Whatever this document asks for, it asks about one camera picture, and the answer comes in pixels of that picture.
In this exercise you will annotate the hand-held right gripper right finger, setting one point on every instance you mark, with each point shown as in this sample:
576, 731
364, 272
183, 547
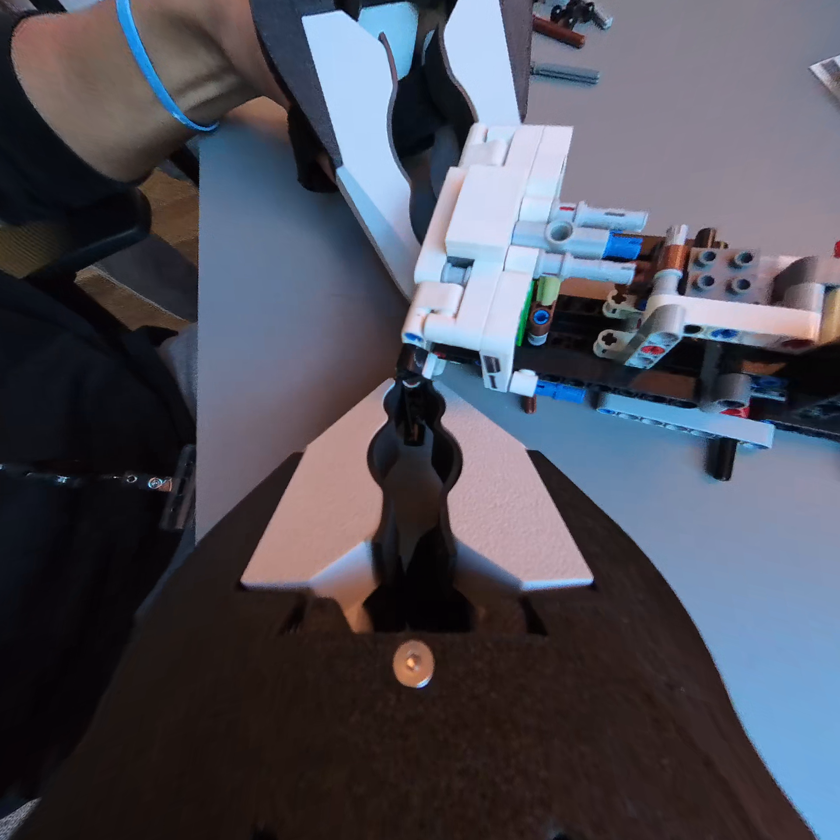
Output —
518, 525

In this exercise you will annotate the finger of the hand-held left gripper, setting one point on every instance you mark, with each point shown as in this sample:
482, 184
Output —
485, 59
354, 98

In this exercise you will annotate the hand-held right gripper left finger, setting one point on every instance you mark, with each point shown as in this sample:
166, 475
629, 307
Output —
315, 525

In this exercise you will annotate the black lego pin assembly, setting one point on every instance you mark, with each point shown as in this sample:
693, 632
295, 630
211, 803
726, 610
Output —
412, 394

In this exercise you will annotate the lego truck chassis model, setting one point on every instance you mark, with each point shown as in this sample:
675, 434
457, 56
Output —
499, 229

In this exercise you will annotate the person's left forearm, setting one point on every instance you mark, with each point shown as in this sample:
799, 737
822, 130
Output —
79, 98

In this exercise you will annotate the brown lego axle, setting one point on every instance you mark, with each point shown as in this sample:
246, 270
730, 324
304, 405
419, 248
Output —
558, 31

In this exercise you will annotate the grey lego axle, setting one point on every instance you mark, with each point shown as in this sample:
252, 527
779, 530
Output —
564, 72

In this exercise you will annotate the small black lego connector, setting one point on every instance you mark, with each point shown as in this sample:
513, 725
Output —
569, 12

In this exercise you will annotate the grey black lego connector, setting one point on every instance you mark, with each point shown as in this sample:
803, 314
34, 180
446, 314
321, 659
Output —
600, 19

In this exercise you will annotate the lego instruction booklet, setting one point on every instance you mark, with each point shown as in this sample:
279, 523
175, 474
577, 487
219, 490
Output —
828, 75

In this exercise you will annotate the person's left hand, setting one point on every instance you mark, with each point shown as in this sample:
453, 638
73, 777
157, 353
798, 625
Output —
216, 52

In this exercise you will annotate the person's leg in jeans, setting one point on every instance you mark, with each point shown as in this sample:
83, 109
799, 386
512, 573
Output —
180, 374

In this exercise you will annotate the black office chair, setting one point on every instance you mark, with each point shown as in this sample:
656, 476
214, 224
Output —
98, 229

